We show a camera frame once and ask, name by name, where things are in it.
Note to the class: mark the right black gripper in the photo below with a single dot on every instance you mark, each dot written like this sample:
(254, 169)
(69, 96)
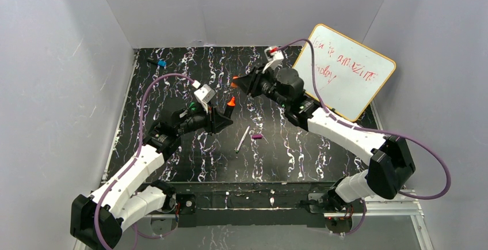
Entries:
(258, 84)

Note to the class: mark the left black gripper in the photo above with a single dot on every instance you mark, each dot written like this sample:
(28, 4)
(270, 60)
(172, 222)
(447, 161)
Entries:
(210, 121)

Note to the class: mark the orange black highlighter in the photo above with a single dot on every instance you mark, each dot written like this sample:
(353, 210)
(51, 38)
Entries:
(229, 108)

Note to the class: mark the orange highlighter cap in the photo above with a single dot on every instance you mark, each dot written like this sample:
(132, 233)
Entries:
(233, 84)

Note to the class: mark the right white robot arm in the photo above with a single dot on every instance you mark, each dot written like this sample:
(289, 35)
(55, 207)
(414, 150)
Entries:
(387, 157)

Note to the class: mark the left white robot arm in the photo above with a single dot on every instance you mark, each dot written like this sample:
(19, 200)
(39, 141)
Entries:
(99, 220)

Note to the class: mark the blue capped black marker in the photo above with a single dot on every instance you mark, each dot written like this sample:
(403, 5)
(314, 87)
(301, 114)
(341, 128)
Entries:
(157, 62)

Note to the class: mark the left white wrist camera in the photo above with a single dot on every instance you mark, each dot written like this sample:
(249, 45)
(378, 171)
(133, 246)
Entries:
(204, 95)

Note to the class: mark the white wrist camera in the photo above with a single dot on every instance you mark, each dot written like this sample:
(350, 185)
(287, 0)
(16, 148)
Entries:
(274, 57)
(204, 95)

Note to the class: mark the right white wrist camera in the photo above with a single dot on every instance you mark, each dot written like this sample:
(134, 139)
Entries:
(274, 57)

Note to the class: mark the whiteboard with orange frame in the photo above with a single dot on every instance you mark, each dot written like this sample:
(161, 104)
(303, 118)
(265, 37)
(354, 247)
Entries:
(342, 72)

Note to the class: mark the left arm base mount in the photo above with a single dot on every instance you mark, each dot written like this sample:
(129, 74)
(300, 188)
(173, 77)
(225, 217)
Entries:
(166, 221)

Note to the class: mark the aluminium frame rail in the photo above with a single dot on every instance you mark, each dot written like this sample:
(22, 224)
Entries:
(405, 221)

